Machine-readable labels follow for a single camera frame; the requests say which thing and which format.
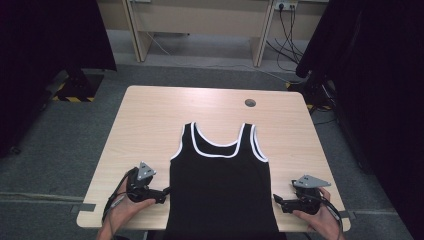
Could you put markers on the black tank top white trim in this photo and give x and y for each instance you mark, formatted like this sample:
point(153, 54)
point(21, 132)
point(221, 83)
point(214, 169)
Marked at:
point(220, 193)

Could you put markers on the person's left hand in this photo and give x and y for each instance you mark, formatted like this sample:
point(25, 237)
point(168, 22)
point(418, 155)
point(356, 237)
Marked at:
point(125, 208)

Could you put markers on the white wall socket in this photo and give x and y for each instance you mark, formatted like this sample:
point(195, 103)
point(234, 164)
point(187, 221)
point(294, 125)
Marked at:
point(285, 4)

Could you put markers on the black stand base striped tape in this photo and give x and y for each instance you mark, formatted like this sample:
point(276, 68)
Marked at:
point(78, 88)
point(313, 90)

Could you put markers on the person's right hand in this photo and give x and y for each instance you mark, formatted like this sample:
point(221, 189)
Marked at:
point(321, 220)

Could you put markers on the dark curtain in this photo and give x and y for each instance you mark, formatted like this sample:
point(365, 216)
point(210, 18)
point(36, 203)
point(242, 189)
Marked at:
point(43, 63)
point(373, 100)

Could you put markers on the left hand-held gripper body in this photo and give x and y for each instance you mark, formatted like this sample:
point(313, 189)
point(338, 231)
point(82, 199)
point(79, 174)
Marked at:
point(141, 188)

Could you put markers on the grey table grommet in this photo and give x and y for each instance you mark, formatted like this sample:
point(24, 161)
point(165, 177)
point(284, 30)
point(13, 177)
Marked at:
point(250, 102)

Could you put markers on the grey tape piece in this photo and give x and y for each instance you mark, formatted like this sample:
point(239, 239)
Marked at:
point(348, 214)
point(83, 207)

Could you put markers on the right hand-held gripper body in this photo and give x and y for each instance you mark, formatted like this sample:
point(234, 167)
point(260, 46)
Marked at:
point(305, 196)

